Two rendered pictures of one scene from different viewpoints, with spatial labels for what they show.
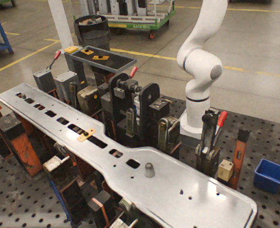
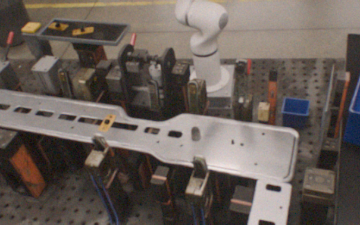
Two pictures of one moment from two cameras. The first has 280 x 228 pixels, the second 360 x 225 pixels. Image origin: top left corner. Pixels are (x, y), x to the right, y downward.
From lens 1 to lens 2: 56 cm
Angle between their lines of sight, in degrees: 16
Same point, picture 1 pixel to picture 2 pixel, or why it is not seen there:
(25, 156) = (28, 173)
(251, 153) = not seen: hidden behind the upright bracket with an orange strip
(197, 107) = (208, 62)
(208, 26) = not seen: outside the picture
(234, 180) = (272, 119)
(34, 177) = (41, 198)
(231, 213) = (279, 144)
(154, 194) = (209, 152)
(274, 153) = (293, 90)
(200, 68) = (207, 21)
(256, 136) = not seen: hidden behind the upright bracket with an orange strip
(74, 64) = (40, 46)
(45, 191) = (65, 207)
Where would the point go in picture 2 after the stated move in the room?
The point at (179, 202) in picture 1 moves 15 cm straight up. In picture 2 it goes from (234, 150) to (232, 118)
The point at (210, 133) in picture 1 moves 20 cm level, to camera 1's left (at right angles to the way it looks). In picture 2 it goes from (243, 82) to (190, 106)
